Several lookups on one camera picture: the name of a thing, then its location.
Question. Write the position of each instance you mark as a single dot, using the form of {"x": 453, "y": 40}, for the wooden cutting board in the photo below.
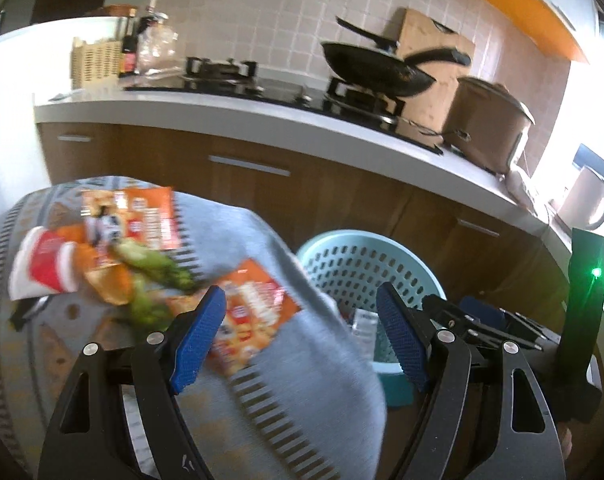
{"x": 424, "y": 30}

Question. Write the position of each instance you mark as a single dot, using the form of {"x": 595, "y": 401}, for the black frying pan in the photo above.
{"x": 377, "y": 72}

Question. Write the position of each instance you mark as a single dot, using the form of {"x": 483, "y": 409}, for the teal plastic basket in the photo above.
{"x": 332, "y": 265}

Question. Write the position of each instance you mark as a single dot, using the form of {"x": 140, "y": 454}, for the black gas stove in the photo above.
{"x": 282, "y": 94}

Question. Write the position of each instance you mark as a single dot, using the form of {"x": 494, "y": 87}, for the dark sauce bottle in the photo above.
{"x": 128, "y": 52}

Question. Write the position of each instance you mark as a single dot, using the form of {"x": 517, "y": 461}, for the clear glass jar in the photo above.
{"x": 157, "y": 47}

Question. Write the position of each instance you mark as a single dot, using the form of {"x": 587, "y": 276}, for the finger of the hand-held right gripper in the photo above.
{"x": 449, "y": 316}
{"x": 524, "y": 331}

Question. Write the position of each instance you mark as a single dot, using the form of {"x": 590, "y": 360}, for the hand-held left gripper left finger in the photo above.
{"x": 202, "y": 335}

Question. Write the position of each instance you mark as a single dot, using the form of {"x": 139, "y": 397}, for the orange range hood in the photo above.
{"x": 532, "y": 7}

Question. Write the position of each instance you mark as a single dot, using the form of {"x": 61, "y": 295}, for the grey patterned tablecloth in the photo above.
{"x": 302, "y": 370}

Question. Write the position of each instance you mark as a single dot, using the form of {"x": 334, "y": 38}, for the red and white paper cup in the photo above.
{"x": 42, "y": 262}

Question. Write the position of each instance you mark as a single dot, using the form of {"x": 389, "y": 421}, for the brown rice cooker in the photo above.
{"x": 482, "y": 120}

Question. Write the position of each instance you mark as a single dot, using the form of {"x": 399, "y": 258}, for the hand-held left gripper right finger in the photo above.
{"x": 399, "y": 335}

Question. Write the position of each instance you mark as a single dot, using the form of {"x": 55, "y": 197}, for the orange peel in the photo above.
{"x": 109, "y": 280}

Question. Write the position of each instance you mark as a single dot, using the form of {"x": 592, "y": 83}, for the orange snack packet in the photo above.
{"x": 262, "y": 310}
{"x": 149, "y": 215}

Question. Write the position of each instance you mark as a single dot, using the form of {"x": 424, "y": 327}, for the brown kitchen cabinet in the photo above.
{"x": 342, "y": 200}

